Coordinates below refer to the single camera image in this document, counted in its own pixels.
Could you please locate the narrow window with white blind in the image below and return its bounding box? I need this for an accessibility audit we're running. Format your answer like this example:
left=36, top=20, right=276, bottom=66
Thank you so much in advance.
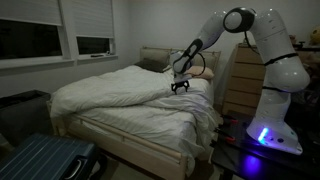
left=71, top=0, right=118, bottom=61

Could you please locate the blue hard suitcase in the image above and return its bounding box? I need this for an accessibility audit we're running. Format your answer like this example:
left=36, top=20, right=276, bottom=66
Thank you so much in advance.
left=0, top=133, right=108, bottom=180

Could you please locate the wooden dresser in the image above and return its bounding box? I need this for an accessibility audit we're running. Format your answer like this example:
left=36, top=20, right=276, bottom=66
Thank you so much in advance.
left=221, top=42, right=320, bottom=118

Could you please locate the black robot table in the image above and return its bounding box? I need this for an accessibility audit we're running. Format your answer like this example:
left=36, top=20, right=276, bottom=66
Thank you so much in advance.
left=211, top=111, right=320, bottom=180

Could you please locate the dark grey pillow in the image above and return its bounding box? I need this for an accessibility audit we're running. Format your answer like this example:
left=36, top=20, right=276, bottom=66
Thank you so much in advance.
left=134, top=58, right=172, bottom=74

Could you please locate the wide window with white blind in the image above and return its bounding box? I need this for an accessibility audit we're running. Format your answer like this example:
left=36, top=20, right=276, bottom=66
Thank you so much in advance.
left=0, top=0, right=73, bottom=69

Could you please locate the black mounting bar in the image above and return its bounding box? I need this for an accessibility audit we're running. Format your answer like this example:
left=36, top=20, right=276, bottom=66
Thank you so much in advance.
left=292, top=41, right=320, bottom=52

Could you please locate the pink pillow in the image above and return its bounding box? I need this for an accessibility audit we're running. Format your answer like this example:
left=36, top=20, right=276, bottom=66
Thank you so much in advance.
left=184, top=65, right=215, bottom=80

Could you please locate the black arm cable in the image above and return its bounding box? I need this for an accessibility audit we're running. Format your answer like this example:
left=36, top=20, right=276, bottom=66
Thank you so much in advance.
left=193, top=31, right=299, bottom=93

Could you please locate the white duvet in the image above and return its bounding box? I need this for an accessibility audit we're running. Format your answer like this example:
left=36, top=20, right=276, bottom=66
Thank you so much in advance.
left=49, top=64, right=223, bottom=176

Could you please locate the dark storage ottoman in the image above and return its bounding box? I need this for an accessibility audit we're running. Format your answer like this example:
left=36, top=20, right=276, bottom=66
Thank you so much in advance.
left=0, top=89, right=53, bottom=148

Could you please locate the beige padded headboard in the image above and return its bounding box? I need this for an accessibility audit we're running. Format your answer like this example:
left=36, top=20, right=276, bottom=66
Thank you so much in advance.
left=139, top=46, right=222, bottom=73

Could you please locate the white mattress sheet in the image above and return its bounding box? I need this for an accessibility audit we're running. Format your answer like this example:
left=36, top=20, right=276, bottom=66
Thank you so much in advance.
left=78, top=106, right=199, bottom=154

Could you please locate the yellow plush toy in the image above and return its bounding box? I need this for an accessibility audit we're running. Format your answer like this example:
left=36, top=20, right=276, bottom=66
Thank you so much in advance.
left=308, top=26, right=320, bottom=46

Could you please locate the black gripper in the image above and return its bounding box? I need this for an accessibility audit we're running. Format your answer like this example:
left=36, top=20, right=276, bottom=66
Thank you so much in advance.
left=170, top=73, right=193, bottom=95

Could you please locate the light wooden bed frame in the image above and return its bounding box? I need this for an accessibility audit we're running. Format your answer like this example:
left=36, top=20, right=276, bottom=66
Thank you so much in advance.
left=46, top=99, right=188, bottom=180

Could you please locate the red black clamp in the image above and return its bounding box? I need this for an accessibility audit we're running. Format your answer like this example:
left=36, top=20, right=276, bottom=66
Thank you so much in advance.
left=213, top=128, right=236, bottom=143
left=221, top=114, right=239, bottom=126

